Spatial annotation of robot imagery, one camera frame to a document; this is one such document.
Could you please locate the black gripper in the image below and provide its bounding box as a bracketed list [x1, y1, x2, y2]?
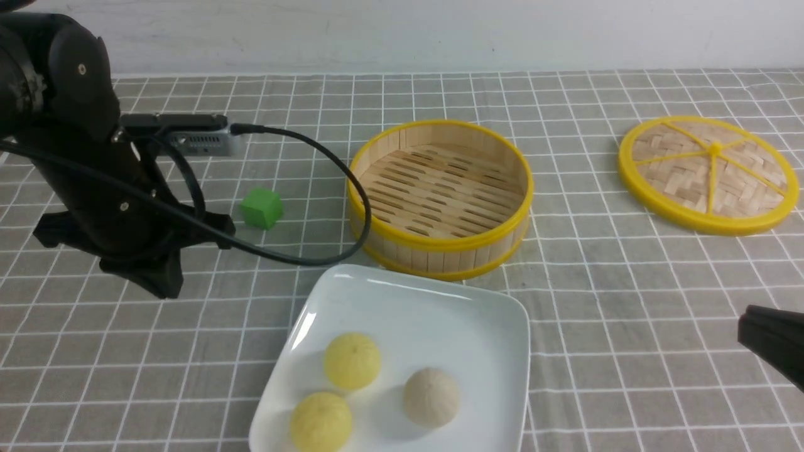
[28, 135, 236, 299]

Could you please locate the yellow steamed bun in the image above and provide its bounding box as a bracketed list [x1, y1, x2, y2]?
[290, 392, 352, 451]
[323, 332, 382, 391]

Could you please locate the white steamed bun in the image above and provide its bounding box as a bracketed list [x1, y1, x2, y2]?
[403, 367, 460, 429]

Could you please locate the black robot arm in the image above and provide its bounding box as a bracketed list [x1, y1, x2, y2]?
[2, 1, 235, 299]

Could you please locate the white square plate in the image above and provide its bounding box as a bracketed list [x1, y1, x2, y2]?
[249, 264, 531, 451]

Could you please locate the green cube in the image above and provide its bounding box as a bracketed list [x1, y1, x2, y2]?
[239, 188, 284, 230]

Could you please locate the bamboo steamer basket yellow rim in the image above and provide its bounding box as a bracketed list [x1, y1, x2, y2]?
[347, 119, 535, 281]

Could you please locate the woven bamboo steamer lid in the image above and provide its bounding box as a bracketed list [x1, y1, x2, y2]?
[618, 116, 800, 235]

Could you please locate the black object at right edge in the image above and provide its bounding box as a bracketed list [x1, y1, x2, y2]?
[737, 305, 803, 391]

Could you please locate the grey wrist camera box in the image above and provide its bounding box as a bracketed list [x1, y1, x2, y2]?
[120, 112, 247, 157]

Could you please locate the black camera cable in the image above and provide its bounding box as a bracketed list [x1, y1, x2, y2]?
[0, 122, 372, 267]

